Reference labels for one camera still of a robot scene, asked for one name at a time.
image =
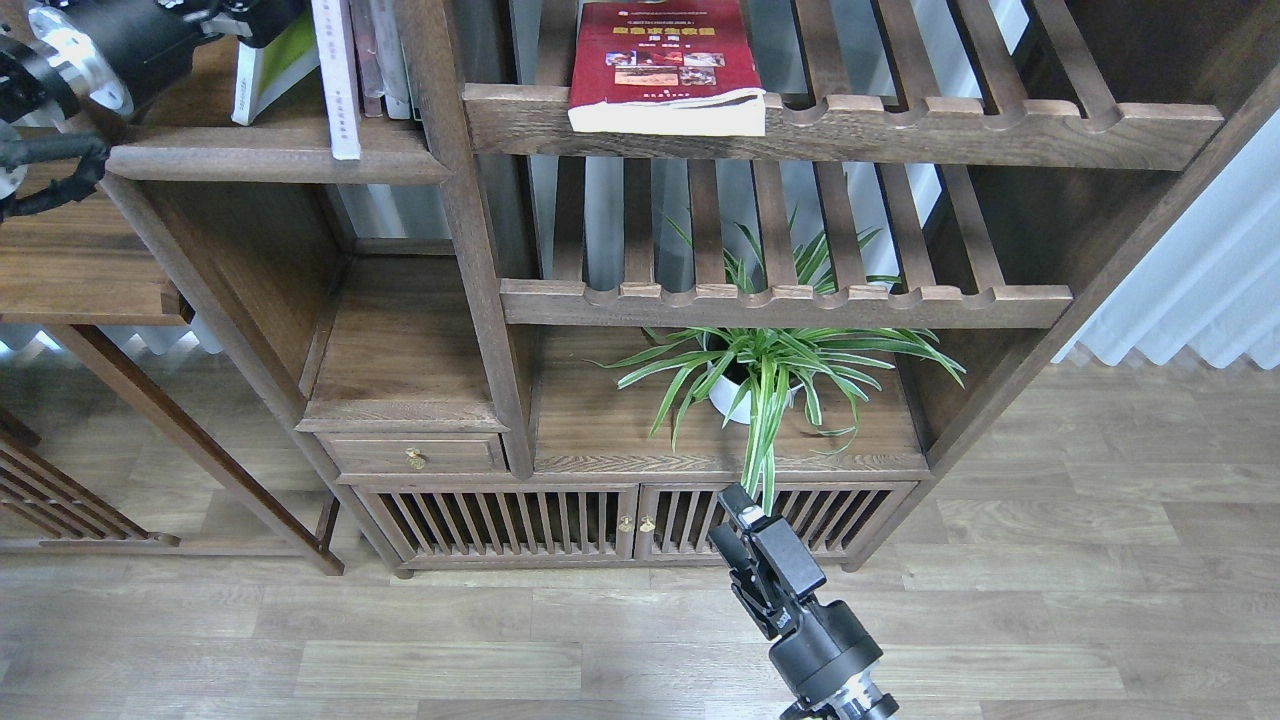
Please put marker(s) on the white curtain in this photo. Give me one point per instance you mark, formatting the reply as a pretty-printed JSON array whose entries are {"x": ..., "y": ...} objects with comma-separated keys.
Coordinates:
[{"x": 1209, "y": 289}]

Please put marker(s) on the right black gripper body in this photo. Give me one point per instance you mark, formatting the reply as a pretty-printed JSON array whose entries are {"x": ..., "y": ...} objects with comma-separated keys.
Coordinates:
[{"x": 822, "y": 652}]

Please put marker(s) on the white lavender book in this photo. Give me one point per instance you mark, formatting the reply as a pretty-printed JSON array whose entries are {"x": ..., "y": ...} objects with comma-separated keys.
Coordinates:
[{"x": 336, "y": 52}]

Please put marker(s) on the brown upright book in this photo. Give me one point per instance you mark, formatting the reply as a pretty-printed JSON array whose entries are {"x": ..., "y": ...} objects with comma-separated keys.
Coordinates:
[{"x": 370, "y": 83}]

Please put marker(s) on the dark wooden bookshelf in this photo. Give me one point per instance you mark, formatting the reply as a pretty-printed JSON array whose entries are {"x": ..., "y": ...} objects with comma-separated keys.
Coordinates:
[{"x": 431, "y": 322}]

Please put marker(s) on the white upright book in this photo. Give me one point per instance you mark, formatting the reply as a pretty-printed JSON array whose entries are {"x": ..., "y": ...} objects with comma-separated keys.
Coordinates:
[{"x": 401, "y": 84}]

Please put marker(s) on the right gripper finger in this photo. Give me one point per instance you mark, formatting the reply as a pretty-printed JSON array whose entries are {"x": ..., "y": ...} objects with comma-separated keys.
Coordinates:
[{"x": 740, "y": 508}]

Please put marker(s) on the yellow green book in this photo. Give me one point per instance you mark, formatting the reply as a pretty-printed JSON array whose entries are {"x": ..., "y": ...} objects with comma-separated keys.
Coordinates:
[{"x": 263, "y": 75}]

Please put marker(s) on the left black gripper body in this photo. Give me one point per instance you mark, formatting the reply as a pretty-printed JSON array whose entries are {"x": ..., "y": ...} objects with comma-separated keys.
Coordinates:
[{"x": 123, "y": 54}]

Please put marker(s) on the red cover book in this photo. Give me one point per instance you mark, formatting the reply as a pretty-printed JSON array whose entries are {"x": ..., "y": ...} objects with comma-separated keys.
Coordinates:
[{"x": 681, "y": 68}]

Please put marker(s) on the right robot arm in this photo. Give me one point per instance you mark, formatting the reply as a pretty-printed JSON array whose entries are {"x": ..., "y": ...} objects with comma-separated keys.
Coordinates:
[{"x": 821, "y": 650}]

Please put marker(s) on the plastic wrapped book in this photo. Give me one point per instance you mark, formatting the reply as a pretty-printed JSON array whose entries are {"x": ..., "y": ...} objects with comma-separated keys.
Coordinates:
[{"x": 381, "y": 32}]

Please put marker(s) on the green spider plant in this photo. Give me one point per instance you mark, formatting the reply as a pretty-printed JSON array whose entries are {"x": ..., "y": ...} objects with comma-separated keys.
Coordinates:
[{"x": 834, "y": 364}]

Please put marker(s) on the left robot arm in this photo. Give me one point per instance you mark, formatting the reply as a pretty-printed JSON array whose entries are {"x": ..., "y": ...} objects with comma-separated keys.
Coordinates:
[{"x": 42, "y": 171}]

